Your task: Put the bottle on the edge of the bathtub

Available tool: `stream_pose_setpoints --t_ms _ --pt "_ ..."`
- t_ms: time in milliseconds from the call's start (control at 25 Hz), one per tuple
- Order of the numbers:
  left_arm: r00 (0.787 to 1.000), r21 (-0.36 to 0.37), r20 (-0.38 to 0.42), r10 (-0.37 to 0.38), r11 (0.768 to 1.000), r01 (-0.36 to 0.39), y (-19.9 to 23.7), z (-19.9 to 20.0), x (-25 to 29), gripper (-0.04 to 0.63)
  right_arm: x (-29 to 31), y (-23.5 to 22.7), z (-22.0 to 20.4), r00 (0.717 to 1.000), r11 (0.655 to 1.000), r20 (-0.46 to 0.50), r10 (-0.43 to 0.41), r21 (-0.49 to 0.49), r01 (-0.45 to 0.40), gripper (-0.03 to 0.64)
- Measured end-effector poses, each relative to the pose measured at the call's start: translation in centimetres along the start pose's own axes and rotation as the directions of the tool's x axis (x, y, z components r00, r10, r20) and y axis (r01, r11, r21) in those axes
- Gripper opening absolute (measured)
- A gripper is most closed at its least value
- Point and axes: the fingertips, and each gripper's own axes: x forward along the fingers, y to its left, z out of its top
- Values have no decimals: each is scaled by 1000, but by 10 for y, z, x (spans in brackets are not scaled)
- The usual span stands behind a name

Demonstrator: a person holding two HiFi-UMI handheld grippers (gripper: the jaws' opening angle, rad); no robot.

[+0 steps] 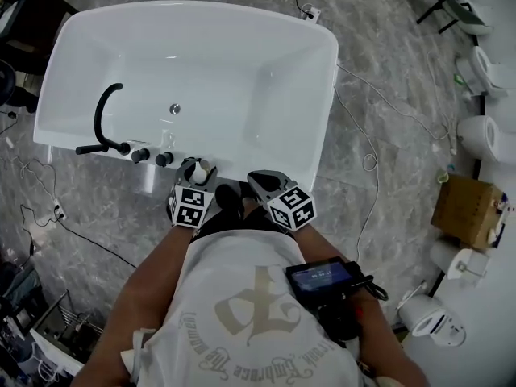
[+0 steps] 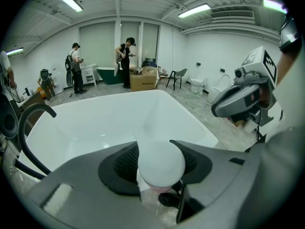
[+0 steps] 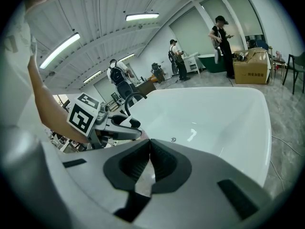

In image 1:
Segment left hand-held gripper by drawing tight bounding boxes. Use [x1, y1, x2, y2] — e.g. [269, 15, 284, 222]
[167, 157, 221, 229]

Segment small cardboard box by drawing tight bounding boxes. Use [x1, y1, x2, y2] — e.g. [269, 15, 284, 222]
[430, 174, 505, 249]

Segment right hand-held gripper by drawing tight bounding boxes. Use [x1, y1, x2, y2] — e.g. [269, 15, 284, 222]
[247, 170, 317, 232]

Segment person's left black shoe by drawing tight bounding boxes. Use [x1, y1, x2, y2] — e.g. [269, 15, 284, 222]
[215, 183, 245, 223]

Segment black hand shower handle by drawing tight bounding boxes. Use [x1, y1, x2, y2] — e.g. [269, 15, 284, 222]
[75, 144, 110, 156]

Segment white shoulder strap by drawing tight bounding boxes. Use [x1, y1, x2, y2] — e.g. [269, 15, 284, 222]
[120, 328, 158, 387]

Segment tangled white cable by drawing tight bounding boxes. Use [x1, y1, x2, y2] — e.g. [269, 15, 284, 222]
[15, 157, 57, 201]

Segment black-frame chair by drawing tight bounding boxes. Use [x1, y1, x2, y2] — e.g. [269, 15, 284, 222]
[405, 0, 489, 35]

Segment person's black shorts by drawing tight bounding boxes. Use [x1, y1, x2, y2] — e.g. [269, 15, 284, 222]
[201, 207, 295, 241]

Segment metal wire rack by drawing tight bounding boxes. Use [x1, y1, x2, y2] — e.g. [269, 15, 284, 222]
[30, 290, 106, 362]

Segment black wrist screen device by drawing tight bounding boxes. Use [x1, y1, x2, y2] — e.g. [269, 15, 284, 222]
[285, 256, 390, 342]

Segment person's left forearm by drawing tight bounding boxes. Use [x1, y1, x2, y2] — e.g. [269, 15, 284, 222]
[74, 223, 198, 387]

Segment black curved faucet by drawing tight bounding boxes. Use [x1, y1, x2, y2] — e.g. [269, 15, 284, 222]
[93, 82, 131, 155]

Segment person's white printed shirt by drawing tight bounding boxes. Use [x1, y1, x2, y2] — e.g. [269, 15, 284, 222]
[120, 230, 364, 387]

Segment small white bottle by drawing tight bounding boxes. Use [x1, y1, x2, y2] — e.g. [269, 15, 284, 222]
[189, 158, 213, 185]

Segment white rectangular bathtub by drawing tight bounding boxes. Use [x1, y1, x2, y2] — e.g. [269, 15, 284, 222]
[32, 0, 339, 195]

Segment long white cable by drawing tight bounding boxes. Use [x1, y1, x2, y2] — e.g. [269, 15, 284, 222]
[334, 64, 459, 253]

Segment white toilet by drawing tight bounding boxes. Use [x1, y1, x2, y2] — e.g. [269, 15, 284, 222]
[457, 114, 516, 163]
[429, 239, 491, 288]
[455, 45, 516, 98]
[398, 294, 467, 348]
[463, 0, 495, 36]

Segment white square socket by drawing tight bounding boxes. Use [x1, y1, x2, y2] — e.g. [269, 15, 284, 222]
[300, 3, 323, 23]

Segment person's right forearm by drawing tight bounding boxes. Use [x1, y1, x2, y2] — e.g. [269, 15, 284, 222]
[292, 226, 428, 387]

